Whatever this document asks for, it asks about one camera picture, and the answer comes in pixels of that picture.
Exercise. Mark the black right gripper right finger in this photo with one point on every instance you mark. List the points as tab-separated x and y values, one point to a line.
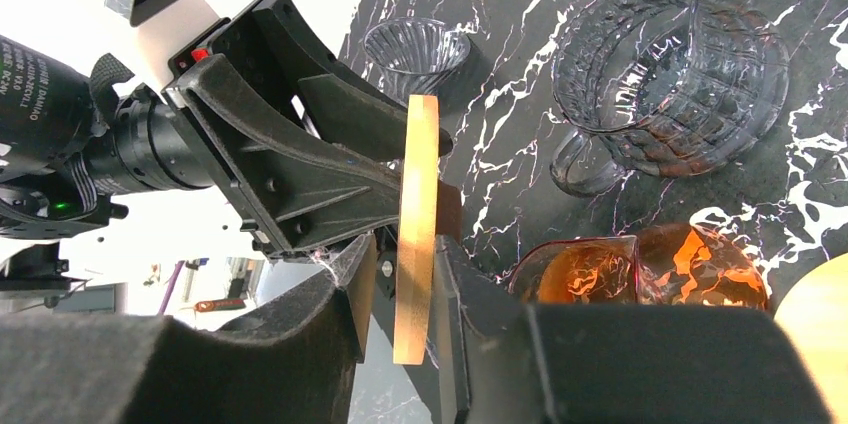
504	361

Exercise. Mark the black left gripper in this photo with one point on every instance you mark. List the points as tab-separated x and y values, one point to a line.
295	187

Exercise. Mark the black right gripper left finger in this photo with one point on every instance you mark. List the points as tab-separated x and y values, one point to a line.
291	360

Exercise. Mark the clear glass ribbed dripper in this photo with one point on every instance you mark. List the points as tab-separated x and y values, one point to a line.
415	55

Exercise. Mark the wooden ring dripper holder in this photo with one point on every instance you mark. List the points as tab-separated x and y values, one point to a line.
417	231

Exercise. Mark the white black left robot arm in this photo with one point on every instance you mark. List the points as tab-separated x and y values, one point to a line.
69	145

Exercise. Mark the amber glass server pitcher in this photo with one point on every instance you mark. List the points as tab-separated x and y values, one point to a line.
669	264

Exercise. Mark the clear glass server pitcher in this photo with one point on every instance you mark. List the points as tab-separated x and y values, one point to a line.
669	88

